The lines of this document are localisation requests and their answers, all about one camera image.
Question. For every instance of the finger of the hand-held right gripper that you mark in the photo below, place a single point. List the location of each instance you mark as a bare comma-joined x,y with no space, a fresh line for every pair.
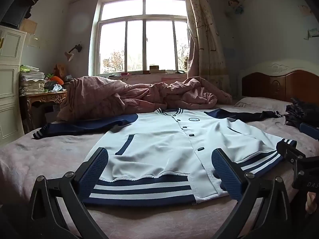
289,151
310,130

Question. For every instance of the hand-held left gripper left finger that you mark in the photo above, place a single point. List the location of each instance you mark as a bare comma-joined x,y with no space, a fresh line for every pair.
96,169

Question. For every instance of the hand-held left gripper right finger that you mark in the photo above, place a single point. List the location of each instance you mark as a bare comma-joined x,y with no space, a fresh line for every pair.
224,170

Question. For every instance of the white and navy varsity jacket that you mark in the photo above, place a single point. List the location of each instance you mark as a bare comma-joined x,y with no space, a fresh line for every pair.
162,139

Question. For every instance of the person's right hand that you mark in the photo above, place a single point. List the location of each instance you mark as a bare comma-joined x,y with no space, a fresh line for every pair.
312,203

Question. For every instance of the dark clothing pile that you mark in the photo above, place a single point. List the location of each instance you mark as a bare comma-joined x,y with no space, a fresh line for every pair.
304,112

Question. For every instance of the bed with pink sheet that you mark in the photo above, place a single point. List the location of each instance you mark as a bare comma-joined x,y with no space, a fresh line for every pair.
49,154

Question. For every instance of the pink pillow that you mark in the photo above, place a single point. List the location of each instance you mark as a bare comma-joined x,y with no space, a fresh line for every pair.
261,103

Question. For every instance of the wooden headboard with cream trim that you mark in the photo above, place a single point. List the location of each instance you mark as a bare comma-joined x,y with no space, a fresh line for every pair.
274,84

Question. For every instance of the pink quilt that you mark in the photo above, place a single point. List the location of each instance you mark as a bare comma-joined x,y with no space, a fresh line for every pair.
99,99

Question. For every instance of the carved wooden desk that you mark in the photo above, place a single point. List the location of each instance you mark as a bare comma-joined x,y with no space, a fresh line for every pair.
49,97

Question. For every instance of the carrot plush toy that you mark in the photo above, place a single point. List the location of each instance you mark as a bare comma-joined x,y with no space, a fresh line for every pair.
57,79

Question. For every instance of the stack of papers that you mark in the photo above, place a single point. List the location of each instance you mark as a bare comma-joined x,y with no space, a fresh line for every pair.
31,82

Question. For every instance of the boxes on window sill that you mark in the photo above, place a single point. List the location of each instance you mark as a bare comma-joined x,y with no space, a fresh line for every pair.
157,69

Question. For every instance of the white cabinet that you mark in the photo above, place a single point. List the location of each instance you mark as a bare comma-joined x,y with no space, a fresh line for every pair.
10,84

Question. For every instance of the beige patterned curtain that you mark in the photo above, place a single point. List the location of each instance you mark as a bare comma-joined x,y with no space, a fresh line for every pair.
206,49

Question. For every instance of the white framed window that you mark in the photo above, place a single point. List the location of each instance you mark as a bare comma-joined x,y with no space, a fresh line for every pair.
143,42

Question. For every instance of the cardboard sheet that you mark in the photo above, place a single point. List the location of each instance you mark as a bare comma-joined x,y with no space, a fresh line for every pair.
28,27

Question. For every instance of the dark bag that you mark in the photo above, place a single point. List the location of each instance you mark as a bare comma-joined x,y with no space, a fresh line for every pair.
20,7

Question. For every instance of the green white wall picture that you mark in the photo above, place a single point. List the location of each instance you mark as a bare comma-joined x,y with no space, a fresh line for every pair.
313,33

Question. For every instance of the wall lamp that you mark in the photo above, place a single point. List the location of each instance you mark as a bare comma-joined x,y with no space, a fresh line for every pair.
70,54

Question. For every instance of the beige wall paper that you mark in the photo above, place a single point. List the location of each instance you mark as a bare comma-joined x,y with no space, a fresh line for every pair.
304,10

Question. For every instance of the doll wall decoration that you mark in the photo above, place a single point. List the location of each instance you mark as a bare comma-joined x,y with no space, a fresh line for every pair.
235,5

